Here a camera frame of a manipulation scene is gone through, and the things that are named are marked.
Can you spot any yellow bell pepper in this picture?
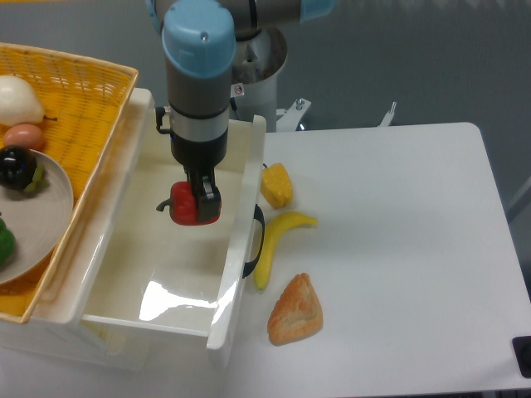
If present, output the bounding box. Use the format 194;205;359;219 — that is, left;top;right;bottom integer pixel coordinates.
261;163;294;209

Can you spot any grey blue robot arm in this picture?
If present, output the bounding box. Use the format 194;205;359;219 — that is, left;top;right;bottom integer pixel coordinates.
147;1;336;226

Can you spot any black corner device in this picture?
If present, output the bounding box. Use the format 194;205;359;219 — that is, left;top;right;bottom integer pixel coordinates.
512;336;531;379

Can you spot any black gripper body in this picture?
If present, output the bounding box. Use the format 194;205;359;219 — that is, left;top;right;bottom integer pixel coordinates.
155;106;229;182

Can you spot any grey plate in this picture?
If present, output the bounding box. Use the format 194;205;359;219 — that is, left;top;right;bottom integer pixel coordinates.
1;152;74;284

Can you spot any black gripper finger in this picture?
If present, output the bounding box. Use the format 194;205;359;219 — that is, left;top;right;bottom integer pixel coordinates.
195;170;222;223
185;167;200;197

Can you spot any open upper white drawer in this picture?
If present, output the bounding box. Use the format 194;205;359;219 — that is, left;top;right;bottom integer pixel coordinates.
76;108;267;352

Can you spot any yellow wicker basket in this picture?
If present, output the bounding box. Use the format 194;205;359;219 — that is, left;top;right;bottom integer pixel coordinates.
1;43;139;324

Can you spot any triangular puff pastry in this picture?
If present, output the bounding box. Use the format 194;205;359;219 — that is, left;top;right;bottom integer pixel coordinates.
267;273;324;346

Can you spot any red bell pepper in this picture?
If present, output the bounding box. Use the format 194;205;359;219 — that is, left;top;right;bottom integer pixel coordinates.
156;182;221;226

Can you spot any yellow banana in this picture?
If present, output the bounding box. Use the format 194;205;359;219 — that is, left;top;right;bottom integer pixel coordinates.
253;211;318;290

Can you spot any green bell pepper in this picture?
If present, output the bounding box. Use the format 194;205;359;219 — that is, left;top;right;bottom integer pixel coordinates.
0;219;16;265

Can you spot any white pear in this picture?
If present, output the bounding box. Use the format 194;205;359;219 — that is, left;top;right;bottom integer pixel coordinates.
1;75;57;127

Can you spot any black drawer handle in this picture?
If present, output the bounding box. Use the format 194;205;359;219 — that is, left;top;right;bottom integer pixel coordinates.
242;204;266;279

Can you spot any brown egg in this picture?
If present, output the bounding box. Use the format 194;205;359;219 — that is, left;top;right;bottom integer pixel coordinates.
3;124;46;151

